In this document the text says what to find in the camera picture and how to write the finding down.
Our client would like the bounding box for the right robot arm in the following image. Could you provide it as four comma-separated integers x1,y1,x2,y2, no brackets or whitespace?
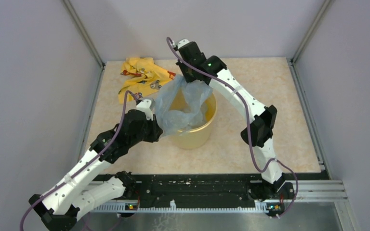
168,39,297,201

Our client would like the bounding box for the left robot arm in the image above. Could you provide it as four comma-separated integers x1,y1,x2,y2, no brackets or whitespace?
29,109,162,231

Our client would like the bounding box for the white toothed cable strip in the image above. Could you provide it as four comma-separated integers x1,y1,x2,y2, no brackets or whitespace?
91,200,269,214

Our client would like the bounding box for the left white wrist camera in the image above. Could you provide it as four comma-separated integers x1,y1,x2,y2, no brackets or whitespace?
136,98,155,121

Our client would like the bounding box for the yellow plastic trash bin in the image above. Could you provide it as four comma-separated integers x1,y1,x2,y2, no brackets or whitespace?
169,93,217,149

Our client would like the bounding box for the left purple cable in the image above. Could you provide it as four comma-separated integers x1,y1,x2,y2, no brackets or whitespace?
19,90,141,231

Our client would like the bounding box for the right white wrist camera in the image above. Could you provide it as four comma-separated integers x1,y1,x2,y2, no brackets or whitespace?
176,39,190,51

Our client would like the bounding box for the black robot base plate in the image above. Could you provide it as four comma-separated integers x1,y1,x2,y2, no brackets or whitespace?
92,173,329,218

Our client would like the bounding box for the aluminium frame rail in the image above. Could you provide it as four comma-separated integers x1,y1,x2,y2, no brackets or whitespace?
49,180,359,231

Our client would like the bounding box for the blue plastic trash bag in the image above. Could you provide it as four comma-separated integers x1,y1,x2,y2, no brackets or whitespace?
155,75,212,136

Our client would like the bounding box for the yellow printed cloth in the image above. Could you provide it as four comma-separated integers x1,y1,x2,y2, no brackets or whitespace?
118,57,176,104

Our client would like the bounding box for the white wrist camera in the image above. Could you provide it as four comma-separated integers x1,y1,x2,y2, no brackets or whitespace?
176,39,190,51
136,98,155,121

